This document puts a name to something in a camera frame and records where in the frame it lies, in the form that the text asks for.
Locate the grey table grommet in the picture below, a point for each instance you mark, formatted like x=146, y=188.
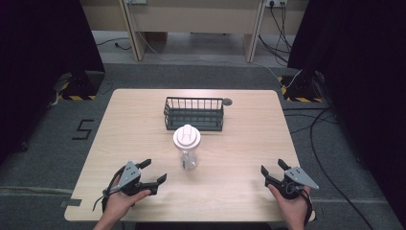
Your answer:
x=227, y=102

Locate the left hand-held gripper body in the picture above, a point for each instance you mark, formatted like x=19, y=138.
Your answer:
x=130, y=179

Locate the person's left hand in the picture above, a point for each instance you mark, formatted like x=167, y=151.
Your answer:
x=121, y=201

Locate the black stand base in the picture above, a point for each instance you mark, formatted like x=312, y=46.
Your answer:
x=301, y=87
x=82, y=84

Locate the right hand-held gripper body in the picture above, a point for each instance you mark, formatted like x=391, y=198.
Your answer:
x=293, y=182

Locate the white wall socket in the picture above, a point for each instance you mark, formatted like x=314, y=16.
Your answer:
x=276, y=3

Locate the person's right hand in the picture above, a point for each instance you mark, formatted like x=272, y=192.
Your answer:
x=292, y=206

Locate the black curtain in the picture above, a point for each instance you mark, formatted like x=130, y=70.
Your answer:
x=44, y=73
x=360, y=105

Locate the clear bottle with white lid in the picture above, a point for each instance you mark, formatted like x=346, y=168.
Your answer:
x=187, y=145

